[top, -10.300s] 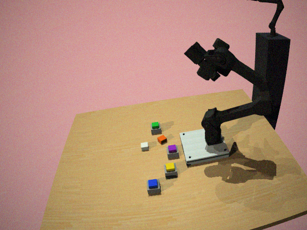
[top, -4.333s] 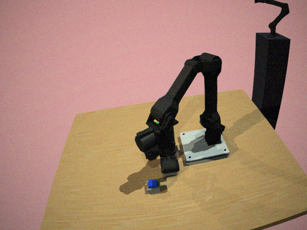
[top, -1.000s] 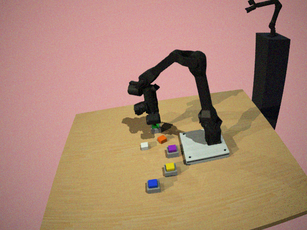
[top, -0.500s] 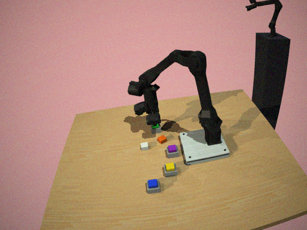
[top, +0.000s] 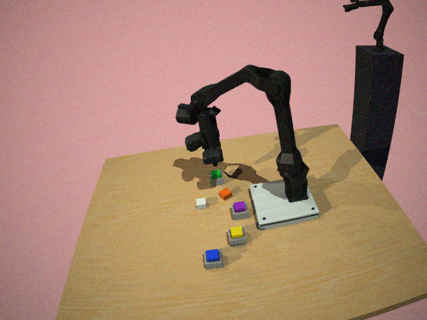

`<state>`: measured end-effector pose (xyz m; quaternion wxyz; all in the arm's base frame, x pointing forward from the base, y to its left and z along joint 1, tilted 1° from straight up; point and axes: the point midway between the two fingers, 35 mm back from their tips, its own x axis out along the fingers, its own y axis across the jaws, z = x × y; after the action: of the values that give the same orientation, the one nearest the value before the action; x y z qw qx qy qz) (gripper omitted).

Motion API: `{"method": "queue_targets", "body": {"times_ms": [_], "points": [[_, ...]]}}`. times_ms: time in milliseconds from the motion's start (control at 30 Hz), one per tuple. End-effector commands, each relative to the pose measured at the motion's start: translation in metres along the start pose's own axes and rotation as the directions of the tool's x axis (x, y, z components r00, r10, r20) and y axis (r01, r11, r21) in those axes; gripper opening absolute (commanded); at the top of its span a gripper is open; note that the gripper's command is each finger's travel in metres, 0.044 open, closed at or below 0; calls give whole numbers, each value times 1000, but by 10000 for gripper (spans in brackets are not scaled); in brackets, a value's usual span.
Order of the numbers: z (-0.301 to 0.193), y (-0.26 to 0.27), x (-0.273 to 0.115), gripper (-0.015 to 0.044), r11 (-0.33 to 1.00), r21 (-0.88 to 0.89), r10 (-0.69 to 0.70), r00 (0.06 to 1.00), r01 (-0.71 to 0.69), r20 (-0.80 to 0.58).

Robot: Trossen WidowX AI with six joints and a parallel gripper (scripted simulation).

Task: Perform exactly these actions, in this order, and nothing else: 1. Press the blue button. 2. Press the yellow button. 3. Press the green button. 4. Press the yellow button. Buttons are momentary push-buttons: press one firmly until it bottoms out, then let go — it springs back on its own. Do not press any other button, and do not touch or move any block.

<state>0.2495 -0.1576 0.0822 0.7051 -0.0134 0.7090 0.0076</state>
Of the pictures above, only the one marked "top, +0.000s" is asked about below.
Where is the orange block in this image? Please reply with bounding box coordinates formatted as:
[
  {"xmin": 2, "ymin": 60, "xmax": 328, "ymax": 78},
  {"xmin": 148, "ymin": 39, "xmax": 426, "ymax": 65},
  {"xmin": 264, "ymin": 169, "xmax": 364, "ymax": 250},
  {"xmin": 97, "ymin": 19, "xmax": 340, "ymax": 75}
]
[{"xmin": 219, "ymin": 188, "xmax": 233, "ymax": 200}]

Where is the green button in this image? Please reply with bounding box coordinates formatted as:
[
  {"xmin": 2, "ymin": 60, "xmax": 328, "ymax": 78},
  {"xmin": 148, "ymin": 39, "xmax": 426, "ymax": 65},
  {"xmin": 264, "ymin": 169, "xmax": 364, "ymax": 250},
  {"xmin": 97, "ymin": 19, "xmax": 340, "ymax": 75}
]
[{"xmin": 209, "ymin": 169, "xmax": 225, "ymax": 187}]

